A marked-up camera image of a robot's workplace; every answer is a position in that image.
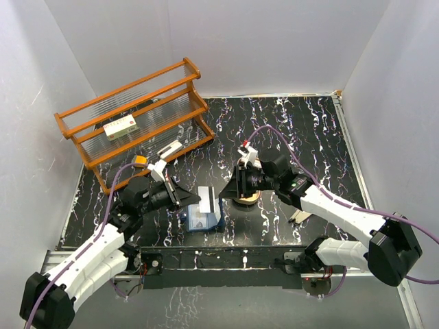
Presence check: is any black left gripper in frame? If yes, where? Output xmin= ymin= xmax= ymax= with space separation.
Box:
xmin=139 ymin=175 xmax=201 ymax=215

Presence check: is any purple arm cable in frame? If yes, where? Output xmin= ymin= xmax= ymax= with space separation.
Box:
xmin=245 ymin=125 xmax=439 ymax=298
xmin=23 ymin=162 xmax=154 ymax=329

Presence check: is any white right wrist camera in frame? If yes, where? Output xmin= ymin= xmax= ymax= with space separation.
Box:
xmin=238 ymin=140 xmax=258 ymax=167

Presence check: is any orange yellow small object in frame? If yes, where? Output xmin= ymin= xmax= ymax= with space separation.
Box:
xmin=132 ymin=156 xmax=147 ymax=166

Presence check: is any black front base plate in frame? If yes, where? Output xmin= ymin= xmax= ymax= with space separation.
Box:
xmin=141 ymin=246 xmax=310 ymax=289

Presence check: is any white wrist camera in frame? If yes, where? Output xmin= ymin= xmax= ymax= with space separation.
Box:
xmin=238 ymin=140 xmax=258 ymax=167
xmin=147 ymin=159 xmax=167 ymax=182

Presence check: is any orange wooden shelf rack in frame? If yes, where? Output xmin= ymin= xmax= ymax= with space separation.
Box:
xmin=54 ymin=57 xmax=215 ymax=193

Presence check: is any grey striped credit card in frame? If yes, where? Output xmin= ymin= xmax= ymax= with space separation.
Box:
xmin=198 ymin=186 xmax=215 ymax=213

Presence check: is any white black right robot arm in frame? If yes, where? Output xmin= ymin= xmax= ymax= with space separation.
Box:
xmin=219 ymin=156 xmax=423 ymax=287

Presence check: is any beige oval card tray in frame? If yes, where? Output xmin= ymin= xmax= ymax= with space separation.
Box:
xmin=233 ymin=191 xmax=261 ymax=206

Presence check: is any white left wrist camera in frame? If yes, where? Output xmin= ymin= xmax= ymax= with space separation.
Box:
xmin=147 ymin=159 xmax=167 ymax=182

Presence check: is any blue leather card holder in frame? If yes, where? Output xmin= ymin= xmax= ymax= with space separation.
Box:
xmin=186 ymin=199 xmax=225 ymax=232

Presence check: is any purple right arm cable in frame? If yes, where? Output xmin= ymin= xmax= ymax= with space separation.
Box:
xmin=245 ymin=125 xmax=439 ymax=298

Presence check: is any white red small box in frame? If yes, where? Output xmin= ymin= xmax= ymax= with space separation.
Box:
xmin=103 ymin=114 xmax=138 ymax=141

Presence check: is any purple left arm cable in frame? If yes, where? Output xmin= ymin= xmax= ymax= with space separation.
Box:
xmin=23 ymin=162 xmax=154 ymax=329

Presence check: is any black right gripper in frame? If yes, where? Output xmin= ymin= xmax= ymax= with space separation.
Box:
xmin=219 ymin=164 xmax=278 ymax=199

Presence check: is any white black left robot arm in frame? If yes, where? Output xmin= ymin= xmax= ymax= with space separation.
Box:
xmin=19 ymin=176 xmax=200 ymax=328

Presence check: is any white black small device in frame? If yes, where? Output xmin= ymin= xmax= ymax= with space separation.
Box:
xmin=157 ymin=140 xmax=183 ymax=160

